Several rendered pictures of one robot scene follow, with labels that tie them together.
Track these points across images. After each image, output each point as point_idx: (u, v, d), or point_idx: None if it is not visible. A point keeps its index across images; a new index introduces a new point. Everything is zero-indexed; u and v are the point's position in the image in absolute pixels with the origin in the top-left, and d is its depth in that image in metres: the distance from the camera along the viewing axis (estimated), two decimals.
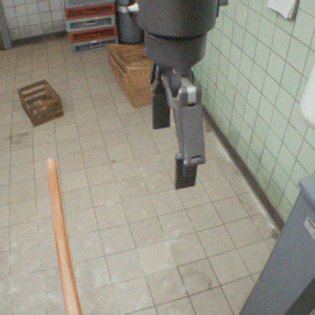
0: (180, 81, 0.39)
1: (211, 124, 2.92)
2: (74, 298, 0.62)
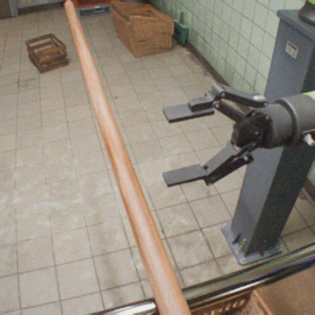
0: None
1: (208, 69, 3.04)
2: (87, 49, 0.75)
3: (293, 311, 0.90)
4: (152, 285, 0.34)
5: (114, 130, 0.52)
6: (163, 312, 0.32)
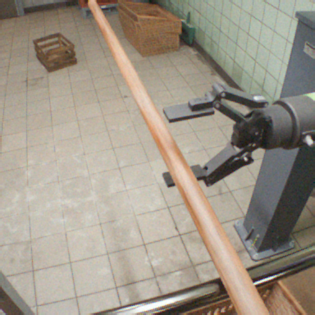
0: (257, 109, 0.53)
1: (216, 68, 3.07)
2: (120, 47, 0.77)
3: (312, 302, 0.92)
4: (218, 266, 0.37)
5: (162, 123, 0.55)
6: (233, 289, 0.34)
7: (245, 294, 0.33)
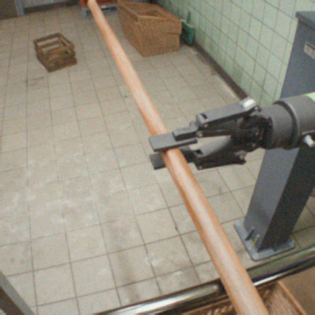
0: (257, 109, 0.53)
1: (216, 68, 3.07)
2: (120, 47, 0.77)
3: (312, 302, 0.92)
4: (218, 266, 0.37)
5: (162, 123, 0.55)
6: (233, 290, 0.34)
7: (245, 295, 0.33)
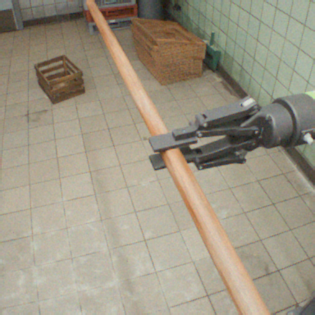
0: (257, 108, 0.53)
1: None
2: (119, 47, 0.77)
3: None
4: (219, 267, 0.37)
5: (161, 123, 0.55)
6: (234, 290, 0.34)
7: (246, 295, 0.33)
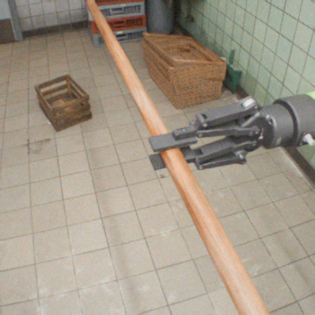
0: (257, 108, 0.53)
1: None
2: (119, 46, 0.77)
3: None
4: (219, 267, 0.37)
5: (161, 123, 0.55)
6: (234, 290, 0.34)
7: (246, 295, 0.33)
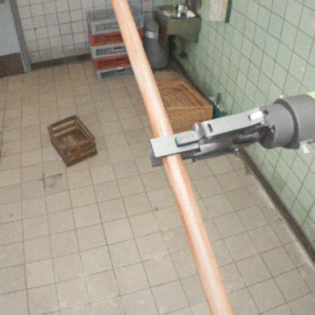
0: (263, 116, 0.52)
1: (250, 165, 2.85)
2: None
3: None
4: (204, 287, 0.44)
5: (163, 117, 0.53)
6: (213, 309, 0.43)
7: None
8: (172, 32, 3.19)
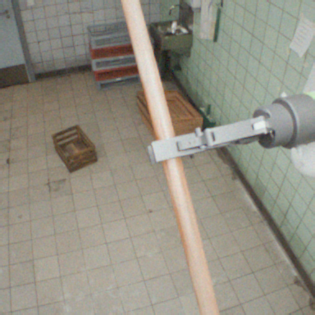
0: (266, 121, 0.52)
1: (237, 171, 3.15)
2: None
3: None
4: (194, 284, 0.50)
5: (166, 116, 0.51)
6: (201, 303, 0.49)
7: (208, 310, 0.49)
8: (166, 47, 3.49)
